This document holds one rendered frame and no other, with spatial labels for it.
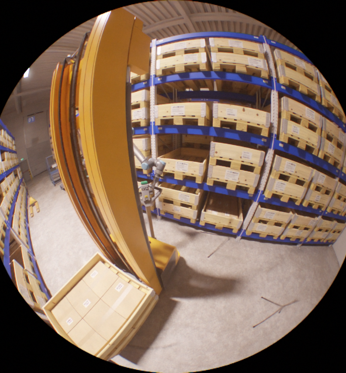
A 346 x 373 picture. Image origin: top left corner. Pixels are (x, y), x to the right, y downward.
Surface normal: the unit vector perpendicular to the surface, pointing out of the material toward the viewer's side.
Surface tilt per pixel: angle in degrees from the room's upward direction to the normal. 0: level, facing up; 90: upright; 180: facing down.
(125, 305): 0
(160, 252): 0
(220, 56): 90
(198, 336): 0
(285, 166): 90
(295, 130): 90
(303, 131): 90
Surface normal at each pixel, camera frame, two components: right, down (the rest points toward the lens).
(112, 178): 0.92, 0.19
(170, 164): -0.39, 0.44
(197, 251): 0.00, -0.88
